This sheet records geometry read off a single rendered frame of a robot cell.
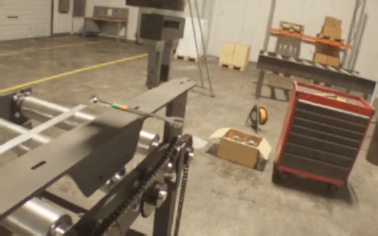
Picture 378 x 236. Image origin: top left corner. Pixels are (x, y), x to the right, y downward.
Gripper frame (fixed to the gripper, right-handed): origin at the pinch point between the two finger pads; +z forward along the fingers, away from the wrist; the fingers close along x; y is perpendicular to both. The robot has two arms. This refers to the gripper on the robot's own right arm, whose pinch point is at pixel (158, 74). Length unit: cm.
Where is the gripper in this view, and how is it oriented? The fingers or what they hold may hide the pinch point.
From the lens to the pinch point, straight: 61.4
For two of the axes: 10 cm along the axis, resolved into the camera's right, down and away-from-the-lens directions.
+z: -1.3, 9.2, 3.6
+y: 9.4, 2.4, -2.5
